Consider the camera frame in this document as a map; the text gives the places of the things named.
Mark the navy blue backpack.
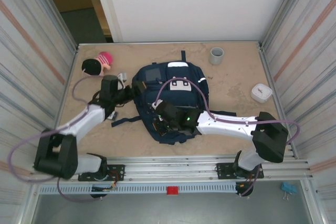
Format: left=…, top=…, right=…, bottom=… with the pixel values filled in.
left=111, top=50, right=211, bottom=146

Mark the blue binder clip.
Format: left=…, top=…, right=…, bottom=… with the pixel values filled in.
left=281, top=181, right=297, bottom=201

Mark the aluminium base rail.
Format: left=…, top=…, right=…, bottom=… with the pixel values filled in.
left=27, top=155, right=316, bottom=186

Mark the plush doll pink striped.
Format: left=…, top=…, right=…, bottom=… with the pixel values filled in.
left=81, top=51, right=114, bottom=78

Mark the grey cup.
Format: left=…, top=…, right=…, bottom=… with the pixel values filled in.
left=209, top=47, right=224, bottom=65

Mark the white square container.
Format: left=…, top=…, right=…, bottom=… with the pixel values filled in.
left=250, top=83, right=273, bottom=104

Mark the white slotted cable duct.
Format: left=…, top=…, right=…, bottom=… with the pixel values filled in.
left=39, top=183, right=238, bottom=195

